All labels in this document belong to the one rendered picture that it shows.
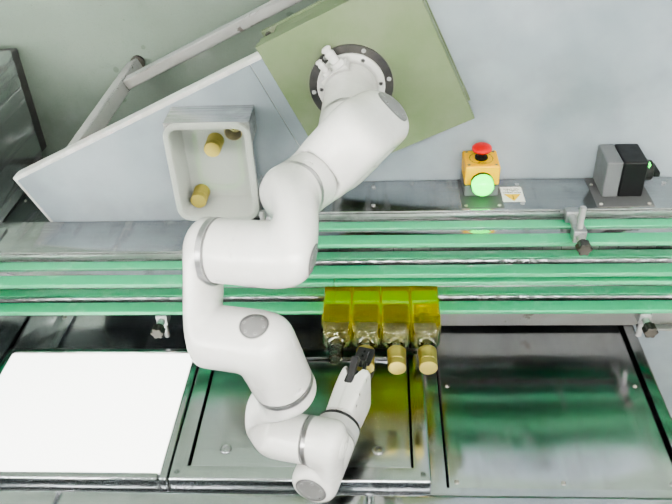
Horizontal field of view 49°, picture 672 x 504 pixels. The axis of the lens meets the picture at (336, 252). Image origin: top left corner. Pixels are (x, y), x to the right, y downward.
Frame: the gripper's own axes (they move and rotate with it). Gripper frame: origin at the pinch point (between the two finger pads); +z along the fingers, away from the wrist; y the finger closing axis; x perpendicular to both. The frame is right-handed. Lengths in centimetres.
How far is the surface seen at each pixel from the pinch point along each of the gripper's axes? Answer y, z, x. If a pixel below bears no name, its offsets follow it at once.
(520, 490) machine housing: -14.8, -7.9, -30.7
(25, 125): 1, 68, 127
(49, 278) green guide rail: 4, 2, 69
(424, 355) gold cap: 1.6, 3.8, -10.3
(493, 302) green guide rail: -3.0, 27.7, -19.6
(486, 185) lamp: 20.1, 35.3, -15.1
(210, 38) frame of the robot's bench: 28, 80, 67
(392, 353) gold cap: 1.4, 2.8, -4.6
